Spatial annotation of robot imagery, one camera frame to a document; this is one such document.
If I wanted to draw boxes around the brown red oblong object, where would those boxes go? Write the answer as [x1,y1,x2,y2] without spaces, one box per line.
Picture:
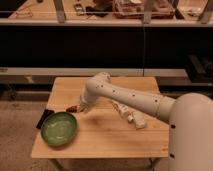
[66,105,78,113]

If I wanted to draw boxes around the green ceramic bowl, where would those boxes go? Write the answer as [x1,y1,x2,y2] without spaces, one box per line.
[41,112,78,147]

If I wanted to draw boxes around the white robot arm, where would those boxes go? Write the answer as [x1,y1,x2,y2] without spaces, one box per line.
[80,72,213,171]

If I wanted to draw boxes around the wooden table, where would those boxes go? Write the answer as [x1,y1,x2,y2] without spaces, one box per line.
[31,77,168,159]

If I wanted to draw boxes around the black smartphone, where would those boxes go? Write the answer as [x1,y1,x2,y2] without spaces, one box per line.
[36,109,54,129]

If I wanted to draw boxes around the crumpled white cloth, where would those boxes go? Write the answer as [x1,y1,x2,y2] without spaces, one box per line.
[111,100,147,129]

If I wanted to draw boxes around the small dark device on shelf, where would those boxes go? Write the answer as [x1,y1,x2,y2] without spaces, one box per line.
[73,3,85,16]

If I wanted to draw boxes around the wicker tray on shelf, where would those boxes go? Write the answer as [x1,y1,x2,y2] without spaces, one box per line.
[113,0,175,19]

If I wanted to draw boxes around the black box at right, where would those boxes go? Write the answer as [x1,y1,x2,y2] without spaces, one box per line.
[185,55,213,83]

